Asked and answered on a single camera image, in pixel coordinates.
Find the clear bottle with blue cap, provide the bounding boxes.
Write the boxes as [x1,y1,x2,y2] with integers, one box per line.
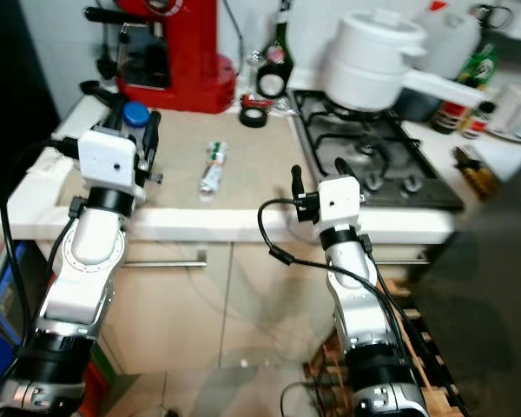
[122,101,152,133]

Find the dark grey fridge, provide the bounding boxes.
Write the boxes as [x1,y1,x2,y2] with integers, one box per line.
[412,161,521,417]

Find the black gas hob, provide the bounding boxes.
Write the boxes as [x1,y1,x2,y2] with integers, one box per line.
[287,89,467,212]

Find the white squeeze tube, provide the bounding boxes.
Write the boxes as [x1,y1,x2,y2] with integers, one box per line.
[199,141,229,197]

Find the black tape roll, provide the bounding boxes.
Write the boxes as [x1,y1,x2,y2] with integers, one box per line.
[240,97,272,129]

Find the red coffee machine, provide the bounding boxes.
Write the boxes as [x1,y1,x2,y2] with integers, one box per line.
[84,0,240,114]

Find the dark glass bottle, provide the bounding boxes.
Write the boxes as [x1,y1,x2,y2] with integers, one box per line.
[256,0,296,99]

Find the red-labelled sauce bottle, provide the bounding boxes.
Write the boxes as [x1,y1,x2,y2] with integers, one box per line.
[432,100,467,134]
[462,102,496,140]

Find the beige kitchen cabinet with counter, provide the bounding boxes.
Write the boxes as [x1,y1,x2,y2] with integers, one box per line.
[0,87,521,383]

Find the wooden pallet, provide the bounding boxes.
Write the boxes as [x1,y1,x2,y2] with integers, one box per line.
[302,278,465,417]

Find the white plastic jug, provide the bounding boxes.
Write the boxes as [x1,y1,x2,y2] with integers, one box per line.
[417,0,484,55]

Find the white cup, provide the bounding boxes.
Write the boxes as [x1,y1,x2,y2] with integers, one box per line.
[493,83,521,142]

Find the orange board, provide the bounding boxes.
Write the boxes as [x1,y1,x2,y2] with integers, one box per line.
[82,361,114,417]

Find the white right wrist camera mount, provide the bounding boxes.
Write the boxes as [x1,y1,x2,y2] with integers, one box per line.
[317,175,367,231]

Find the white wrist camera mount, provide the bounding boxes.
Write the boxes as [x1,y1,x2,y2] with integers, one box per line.
[317,175,367,231]
[76,129,142,192]

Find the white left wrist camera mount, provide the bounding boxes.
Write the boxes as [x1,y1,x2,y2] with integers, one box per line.
[76,129,142,192]

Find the black portafilter handle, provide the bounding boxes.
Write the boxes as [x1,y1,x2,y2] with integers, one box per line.
[80,80,122,109]

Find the silver bar cabinet handle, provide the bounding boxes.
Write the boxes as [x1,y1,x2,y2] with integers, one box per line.
[122,250,208,266]
[373,252,431,264]

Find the white pot with handle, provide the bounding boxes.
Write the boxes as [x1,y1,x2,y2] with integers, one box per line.
[324,9,498,112]

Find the yellow-handled pliers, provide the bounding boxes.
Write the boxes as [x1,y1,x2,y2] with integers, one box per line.
[452,146,498,199]

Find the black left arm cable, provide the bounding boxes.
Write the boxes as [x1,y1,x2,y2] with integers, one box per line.
[0,139,79,348]

